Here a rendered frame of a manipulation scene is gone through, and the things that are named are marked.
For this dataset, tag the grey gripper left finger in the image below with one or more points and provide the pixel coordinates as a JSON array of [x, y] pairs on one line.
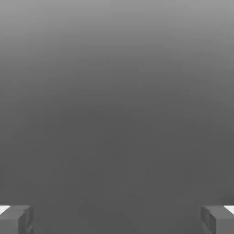
[[12, 219]]

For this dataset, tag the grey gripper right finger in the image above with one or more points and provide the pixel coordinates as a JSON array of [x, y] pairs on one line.
[[219, 219]]

